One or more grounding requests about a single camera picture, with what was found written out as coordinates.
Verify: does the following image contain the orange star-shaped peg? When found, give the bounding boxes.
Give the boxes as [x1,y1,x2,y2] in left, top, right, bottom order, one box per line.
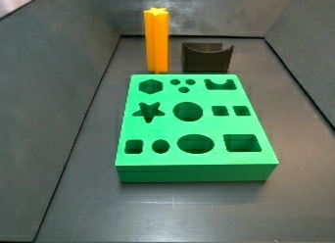
[144,8,168,73]

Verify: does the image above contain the green shape-sorting board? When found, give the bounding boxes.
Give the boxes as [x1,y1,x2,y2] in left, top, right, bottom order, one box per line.
[115,74,279,182]

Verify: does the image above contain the black curved holder block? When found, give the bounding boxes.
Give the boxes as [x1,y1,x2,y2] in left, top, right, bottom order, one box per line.
[182,42,235,73]

